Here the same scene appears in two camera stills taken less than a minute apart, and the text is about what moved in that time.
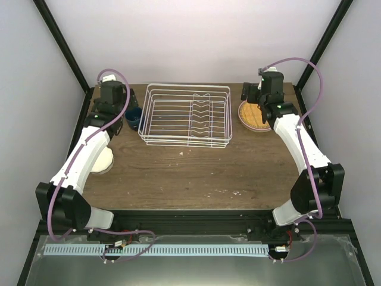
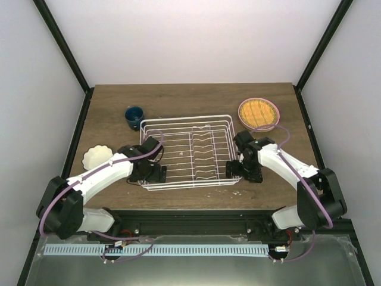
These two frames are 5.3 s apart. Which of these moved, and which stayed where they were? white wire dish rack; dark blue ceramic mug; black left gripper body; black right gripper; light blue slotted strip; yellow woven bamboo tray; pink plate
Moved: black left gripper body; black right gripper; white wire dish rack
Stayed: pink plate; light blue slotted strip; dark blue ceramic mug; yellow woven bamboo tray
